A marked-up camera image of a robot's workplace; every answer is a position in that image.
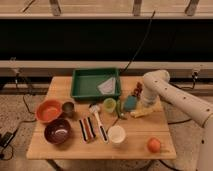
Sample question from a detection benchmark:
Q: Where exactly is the yellow banana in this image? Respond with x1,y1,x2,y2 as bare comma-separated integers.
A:
130,107,153,118

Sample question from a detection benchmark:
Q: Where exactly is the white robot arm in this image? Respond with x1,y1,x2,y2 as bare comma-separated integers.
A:
141,70,213,171

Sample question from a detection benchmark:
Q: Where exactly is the orange bowl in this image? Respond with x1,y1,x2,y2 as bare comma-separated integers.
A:
35,99,62,123

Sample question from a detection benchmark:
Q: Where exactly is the purple bowl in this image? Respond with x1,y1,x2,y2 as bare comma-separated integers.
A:
44,119,71,145

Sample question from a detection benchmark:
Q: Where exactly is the white cloth in tray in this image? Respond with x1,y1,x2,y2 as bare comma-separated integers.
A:
98,77,116,94

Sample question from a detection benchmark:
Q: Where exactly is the light green cup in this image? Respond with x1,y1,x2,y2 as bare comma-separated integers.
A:
103,98,116,113

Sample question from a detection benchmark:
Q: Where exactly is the green cucumber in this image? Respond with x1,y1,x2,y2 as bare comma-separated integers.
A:
116,100,127,120

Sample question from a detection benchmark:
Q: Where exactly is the green plastic tray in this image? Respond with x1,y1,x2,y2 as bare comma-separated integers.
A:
70,68,121,101

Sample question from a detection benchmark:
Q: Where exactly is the teal sponge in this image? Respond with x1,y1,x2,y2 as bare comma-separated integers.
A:
123,96,137,112

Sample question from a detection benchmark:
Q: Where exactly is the brown pine cone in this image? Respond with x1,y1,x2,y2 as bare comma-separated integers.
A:
133,82,143,98

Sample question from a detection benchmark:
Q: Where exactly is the small metal cup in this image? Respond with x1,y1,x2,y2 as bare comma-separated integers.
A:
62,102,75,117

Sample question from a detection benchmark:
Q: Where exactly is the wooden table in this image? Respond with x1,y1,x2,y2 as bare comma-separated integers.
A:
26,75,177,161

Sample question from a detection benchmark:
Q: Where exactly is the white cup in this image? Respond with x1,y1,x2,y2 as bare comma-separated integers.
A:
108,125,126,145

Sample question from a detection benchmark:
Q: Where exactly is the orange fruit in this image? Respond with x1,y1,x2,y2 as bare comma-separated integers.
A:
147,138,161,153

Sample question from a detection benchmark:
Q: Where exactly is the black power adapter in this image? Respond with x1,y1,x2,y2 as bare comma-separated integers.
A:
0,132,13,148

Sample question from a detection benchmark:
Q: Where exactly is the white handled brush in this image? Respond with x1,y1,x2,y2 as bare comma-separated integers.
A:
89,104,108,143

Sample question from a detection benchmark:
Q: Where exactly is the black floor cable left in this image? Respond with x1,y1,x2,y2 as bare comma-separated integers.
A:
0,74,38,161

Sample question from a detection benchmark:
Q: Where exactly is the black cable over rail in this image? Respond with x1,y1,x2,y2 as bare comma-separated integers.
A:
119,10,157,76

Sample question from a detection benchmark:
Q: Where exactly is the black cable right floor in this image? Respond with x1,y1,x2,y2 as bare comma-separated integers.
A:
167,117,193,126

